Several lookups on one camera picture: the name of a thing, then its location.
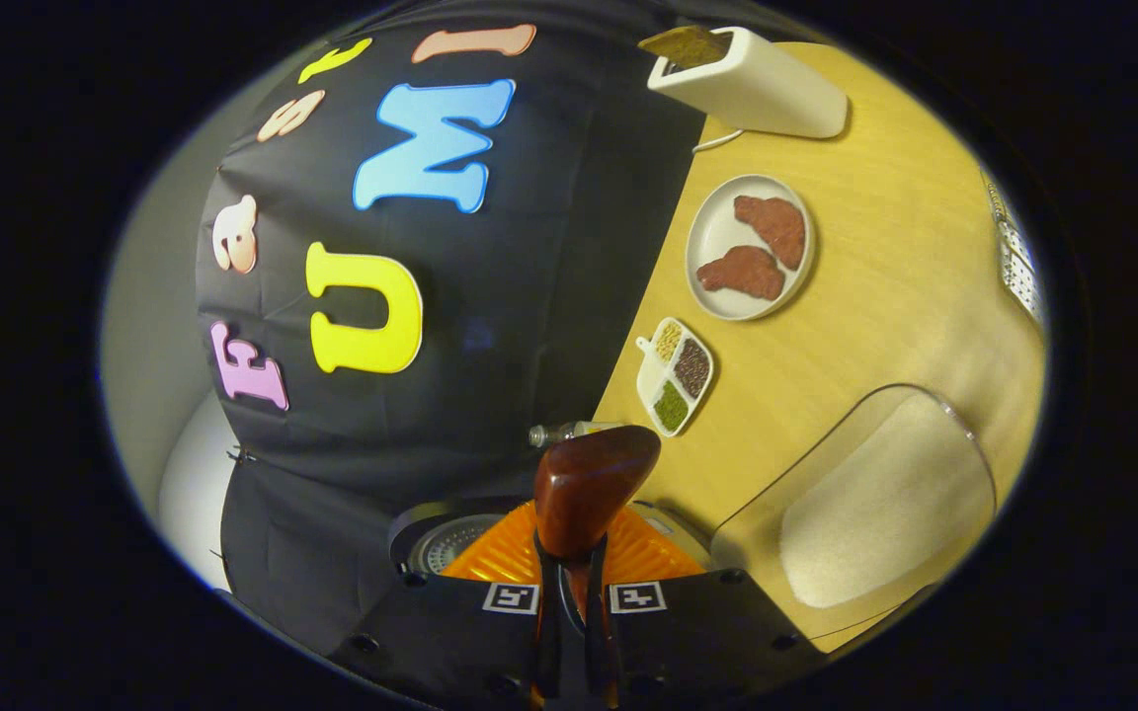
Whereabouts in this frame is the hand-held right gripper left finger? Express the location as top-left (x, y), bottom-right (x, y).
top-left (327, 501), bottom-right (565, 711)

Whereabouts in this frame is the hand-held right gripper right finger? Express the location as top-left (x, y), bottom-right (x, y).
top-left (584, 504), bottom-right (827, 711)

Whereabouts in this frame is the dark grey rice cooker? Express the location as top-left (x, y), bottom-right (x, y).
top-left (386, 494), bottom-right (718, 579)

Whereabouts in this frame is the brown wooden spoon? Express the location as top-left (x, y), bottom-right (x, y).
top-left (532, 425), bottom-right (662, 711)

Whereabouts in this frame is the clear container of white rice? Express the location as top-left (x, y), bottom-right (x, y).
top-left (710, 383), bottom-right (998, 643)

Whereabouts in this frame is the metal wire chopstick holder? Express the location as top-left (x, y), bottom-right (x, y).
top-left (982, 168), bottom-right (1049, 327)

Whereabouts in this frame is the small glass bottle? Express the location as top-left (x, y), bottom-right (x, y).
top-left (528, 420), bottom-right (629, 450)

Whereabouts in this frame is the white divided seasoning dish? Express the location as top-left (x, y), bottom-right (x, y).
top-left (635, 316), bottom-right (716, 438)

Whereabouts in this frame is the black backdrop cloth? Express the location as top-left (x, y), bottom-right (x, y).
top-left (196, 0), bottom-right (787, 658)

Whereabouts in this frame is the red-brown meat piece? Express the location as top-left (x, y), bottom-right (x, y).
top-left (695, 245), bottom-right (787, 302)
top-left (733, 195), bottom-right (807, 273)

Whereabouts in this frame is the white round plate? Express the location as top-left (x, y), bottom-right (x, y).
top-left (685, 174), bottom-right (817, 322)

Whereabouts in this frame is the white toaster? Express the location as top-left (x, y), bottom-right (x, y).
top-left (646, 27), bottom-right (849, 139)

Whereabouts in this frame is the brown toast slice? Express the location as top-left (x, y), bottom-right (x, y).
top-left (638, 25), bottom-right (733, 70)

